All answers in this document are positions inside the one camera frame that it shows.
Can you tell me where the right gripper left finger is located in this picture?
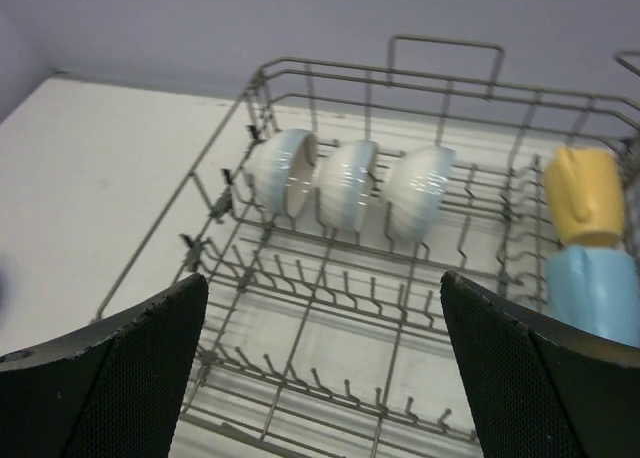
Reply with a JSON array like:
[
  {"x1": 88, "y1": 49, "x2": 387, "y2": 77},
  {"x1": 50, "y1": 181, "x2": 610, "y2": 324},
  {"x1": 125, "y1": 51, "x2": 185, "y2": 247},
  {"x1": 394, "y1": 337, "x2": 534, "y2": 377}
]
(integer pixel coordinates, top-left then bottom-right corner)
[{"x1": 1, "y1": 274, "x2": 208, "y2": 457}]

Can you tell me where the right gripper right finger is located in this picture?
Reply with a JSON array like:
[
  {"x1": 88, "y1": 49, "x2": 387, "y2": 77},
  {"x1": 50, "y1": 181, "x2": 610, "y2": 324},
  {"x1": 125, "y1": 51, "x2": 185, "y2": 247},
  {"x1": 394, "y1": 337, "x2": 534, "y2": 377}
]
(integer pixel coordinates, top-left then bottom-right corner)
[{"x1": 441, "y1": 271, "x2": 639, "y2": 457}]

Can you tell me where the blue mug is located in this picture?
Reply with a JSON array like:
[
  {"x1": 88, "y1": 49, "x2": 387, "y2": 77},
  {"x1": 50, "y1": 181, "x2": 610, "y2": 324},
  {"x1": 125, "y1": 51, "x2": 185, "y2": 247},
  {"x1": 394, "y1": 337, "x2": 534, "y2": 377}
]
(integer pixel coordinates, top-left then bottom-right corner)
[{"x1": 545, "y1": 245, "x2": 639, "y2": 347}]

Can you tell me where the yellow mug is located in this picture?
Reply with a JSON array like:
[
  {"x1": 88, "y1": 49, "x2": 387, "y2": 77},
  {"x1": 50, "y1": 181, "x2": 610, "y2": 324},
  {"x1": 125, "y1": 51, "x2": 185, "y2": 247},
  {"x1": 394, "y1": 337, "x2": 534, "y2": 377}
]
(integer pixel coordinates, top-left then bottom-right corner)
[{"x1": 544, "y1": 145, "x2": 625, "y2": 248}]

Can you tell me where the white bowl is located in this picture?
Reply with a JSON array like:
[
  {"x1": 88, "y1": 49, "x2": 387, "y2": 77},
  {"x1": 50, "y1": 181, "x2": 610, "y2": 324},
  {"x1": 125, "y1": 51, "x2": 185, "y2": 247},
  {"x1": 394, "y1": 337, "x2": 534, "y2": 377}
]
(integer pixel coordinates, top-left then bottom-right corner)
[
  {"x1": 381, "y1": 146, "x2": 456, "y2": 242},
  {"x1": 314, "y1": 140, "x2": 378, "y2": 232},
  {"x1": 246, "y1": 129, "x2": 317, "y2": 218}
]

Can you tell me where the grey wire dish rack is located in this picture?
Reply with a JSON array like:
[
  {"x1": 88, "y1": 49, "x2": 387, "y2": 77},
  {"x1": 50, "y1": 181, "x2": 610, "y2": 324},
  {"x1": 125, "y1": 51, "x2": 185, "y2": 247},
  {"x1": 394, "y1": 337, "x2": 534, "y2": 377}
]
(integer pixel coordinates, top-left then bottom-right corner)
[{"x1": 97, "y1": 34, "x2": 639, "y2": 457}]

